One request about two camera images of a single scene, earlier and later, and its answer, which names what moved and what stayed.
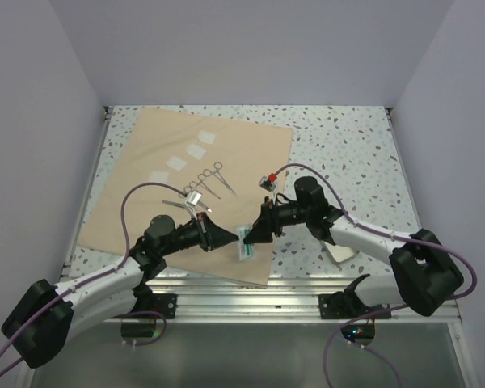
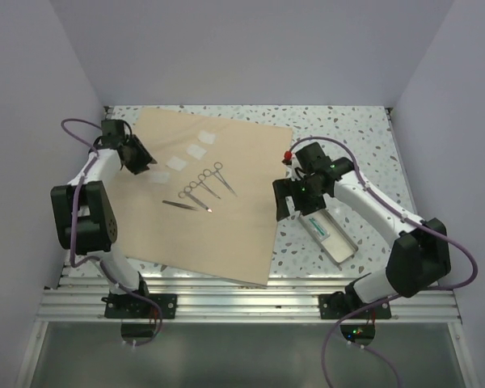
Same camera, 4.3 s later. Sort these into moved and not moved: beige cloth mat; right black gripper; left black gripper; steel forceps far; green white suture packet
Moved: left black gripper; right black gripper; green white suture packet
Not moved: steel forceps far; beige cloth mat
